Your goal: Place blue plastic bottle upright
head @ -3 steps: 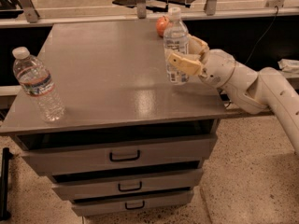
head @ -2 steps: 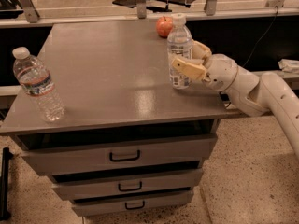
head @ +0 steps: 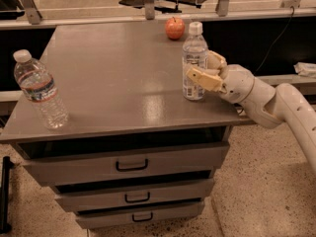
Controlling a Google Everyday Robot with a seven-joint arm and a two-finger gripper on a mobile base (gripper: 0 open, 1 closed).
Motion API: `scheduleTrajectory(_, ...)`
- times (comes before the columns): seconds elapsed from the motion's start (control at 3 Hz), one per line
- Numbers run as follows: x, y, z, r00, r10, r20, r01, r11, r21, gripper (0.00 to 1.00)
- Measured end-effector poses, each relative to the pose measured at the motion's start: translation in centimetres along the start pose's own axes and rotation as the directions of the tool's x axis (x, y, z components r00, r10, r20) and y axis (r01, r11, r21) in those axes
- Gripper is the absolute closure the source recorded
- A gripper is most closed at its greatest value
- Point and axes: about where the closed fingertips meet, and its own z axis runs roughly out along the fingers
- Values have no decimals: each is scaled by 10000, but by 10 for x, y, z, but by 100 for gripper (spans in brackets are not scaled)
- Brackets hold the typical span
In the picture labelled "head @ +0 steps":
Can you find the white packet on ledge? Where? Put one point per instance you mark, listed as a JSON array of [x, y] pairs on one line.
[[305, 69]]

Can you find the bottom grey drawer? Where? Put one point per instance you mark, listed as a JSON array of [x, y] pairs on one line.
[[141, 214]]

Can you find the grey drawer cabinet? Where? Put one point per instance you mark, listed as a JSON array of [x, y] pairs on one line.
[[122, 86]]

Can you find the top grey drawer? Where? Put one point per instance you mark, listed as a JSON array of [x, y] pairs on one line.
[[107, 166]]

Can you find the red apple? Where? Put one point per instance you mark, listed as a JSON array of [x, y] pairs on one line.
[[174, 28]]

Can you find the middle grey drawer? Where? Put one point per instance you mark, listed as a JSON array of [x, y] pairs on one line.
[[136, 195]]

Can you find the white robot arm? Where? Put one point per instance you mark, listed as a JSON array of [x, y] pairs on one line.
[[266, 105]]

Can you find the blue labelled plastic bottle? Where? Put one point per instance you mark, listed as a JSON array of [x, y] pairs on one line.
[[194, 54]]

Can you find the black post at left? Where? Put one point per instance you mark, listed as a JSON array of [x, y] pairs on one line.
[[7, 165]]

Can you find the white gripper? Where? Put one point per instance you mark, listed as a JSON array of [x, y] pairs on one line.
[[239, 81]]

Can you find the grey drawer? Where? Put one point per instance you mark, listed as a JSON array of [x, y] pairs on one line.
[[107, 166], [141, 214], [136, 195]]

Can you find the clear water bottle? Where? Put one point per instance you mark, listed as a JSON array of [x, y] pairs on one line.
[[39, 88]]

